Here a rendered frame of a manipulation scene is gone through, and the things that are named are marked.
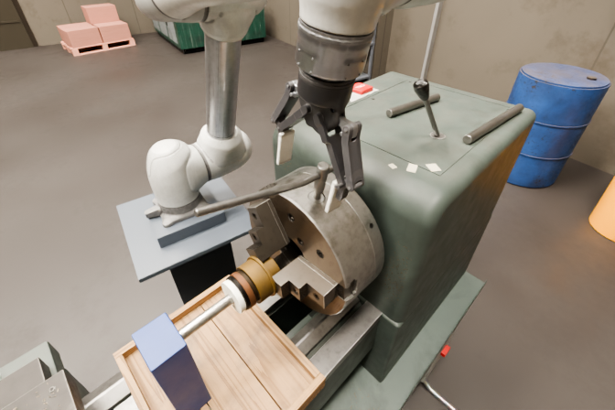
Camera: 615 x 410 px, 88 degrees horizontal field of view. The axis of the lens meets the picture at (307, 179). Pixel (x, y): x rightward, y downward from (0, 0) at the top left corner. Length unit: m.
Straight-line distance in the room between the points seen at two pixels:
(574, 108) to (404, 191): 2.35
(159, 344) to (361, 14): 0.56
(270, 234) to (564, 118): 2.54
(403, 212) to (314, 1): 0.43
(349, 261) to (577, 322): 1.86
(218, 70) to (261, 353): 0.75
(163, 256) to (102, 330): 0.95
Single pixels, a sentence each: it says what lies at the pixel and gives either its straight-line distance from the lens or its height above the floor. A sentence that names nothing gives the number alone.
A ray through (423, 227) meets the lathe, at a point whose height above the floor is 1.20.
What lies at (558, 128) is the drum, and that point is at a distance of 2.96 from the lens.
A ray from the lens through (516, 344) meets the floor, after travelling 2.10.
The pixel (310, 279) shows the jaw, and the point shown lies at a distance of 0.65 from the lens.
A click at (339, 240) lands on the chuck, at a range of 0.60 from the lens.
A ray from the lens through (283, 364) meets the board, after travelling 0.81.
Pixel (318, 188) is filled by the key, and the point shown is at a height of 1.27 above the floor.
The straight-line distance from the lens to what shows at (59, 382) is 0.78.
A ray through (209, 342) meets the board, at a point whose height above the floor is 0.88.
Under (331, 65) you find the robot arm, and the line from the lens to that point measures 0.39.
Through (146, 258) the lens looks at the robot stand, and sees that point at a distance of 1.27.
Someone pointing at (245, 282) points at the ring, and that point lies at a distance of 0.64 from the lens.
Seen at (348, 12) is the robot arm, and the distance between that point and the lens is 0.36.
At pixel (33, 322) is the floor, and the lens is 2.37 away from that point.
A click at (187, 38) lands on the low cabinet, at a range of 6.48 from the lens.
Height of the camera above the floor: 1.63
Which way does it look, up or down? 37 degrees down
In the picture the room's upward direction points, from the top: straight up
